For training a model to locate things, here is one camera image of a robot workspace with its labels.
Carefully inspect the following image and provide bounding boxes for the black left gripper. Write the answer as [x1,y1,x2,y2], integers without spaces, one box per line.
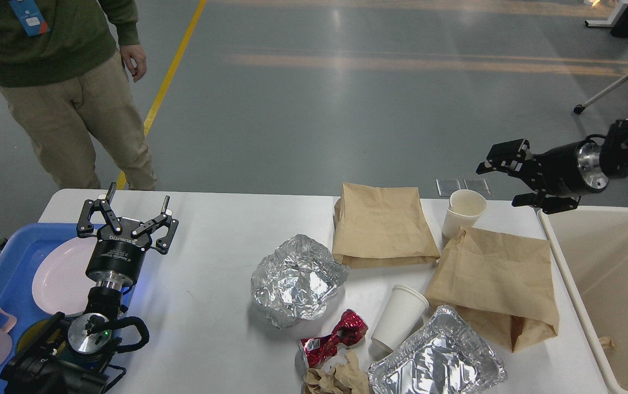
[76,182,179,288]

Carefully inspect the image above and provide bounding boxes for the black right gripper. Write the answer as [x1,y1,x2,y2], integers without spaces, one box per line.
[476,138,609,215]

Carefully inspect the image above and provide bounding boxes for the pink plate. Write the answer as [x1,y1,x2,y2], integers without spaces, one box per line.
[32,237,123,320]

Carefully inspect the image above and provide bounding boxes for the brown paper bag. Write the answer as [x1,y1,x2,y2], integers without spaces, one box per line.
[332,183,441,269]
[425,228,561,352]

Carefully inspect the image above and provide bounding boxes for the dark teal mug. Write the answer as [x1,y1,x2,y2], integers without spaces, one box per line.
[14,318,67,356]

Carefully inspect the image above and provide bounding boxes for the aluminium foil tray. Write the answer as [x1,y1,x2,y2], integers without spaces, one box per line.
[368,305,507,393]

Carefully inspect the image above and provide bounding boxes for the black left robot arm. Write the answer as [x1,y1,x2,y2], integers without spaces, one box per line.
[0,183,179,393]

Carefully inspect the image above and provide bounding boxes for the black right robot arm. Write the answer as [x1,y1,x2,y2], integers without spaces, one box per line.
[476,119,628,215]

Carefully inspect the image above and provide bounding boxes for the white paper cup upright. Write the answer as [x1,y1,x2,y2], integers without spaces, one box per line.
[441,189,487,240]

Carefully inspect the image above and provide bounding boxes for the floor outlet plates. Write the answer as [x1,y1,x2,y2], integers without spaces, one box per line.
[436,178,492,198]

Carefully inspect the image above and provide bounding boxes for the beige plastic bin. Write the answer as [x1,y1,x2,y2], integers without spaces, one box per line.
[538,205,628,393]

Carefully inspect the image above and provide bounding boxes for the crumpled aluminium foil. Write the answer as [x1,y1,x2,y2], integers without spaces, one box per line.
[250,234,350,329]

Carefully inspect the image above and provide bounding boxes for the white paper cup lying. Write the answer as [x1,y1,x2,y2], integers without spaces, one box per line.
[371,285,429,352]

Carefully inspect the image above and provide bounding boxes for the person in khaki trousers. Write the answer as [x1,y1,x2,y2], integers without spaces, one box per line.
[0,1,157,190]

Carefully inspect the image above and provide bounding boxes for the crushed red can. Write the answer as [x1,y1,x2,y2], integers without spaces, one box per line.
[299,309,368,368]

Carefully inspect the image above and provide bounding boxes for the crumpled brown paper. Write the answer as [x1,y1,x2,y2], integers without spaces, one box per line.
[303,351,371,393]

